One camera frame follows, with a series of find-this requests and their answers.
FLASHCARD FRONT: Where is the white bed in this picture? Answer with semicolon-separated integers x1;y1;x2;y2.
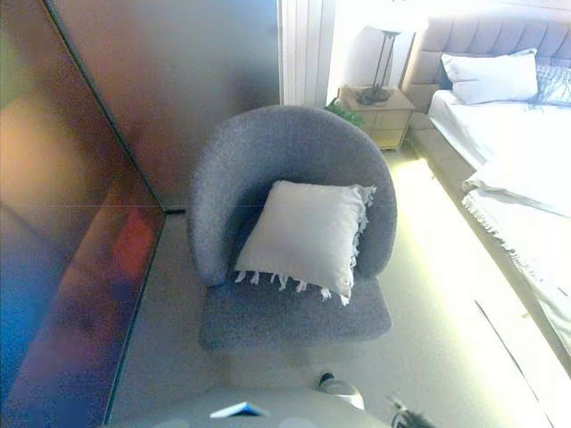
427;88;571;220

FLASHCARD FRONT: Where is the grey upholstered bed frame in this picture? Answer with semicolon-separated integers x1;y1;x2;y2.
402;14;571;372

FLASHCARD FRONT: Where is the white bed pillow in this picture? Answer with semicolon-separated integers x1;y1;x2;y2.
440;47;540;106

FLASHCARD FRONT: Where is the black table lamp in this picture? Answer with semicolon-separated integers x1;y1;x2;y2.
356;23;403;107

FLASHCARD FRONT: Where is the grey fabric tub armchair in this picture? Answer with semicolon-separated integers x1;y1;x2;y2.
186;103;400;354

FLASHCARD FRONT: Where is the green potted plant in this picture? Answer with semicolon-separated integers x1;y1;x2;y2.
324;98;367;129

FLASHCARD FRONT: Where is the dark glossy cabinet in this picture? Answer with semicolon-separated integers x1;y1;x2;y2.
0;0;186;428

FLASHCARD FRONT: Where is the white fringed cushion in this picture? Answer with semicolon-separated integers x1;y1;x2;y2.
233;178;378;309

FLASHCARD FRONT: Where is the light wooden nightstand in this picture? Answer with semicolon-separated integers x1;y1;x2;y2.
337;85;417;152

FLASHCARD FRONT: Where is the pale fringed throw blanket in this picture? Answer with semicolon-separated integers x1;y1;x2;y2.
460;173;571;345

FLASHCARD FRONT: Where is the silver robot torso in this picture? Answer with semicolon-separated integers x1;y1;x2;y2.
105;386;381;428

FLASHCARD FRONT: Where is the dark patterned bed pillow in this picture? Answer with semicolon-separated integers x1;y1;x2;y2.
530;63;571;109

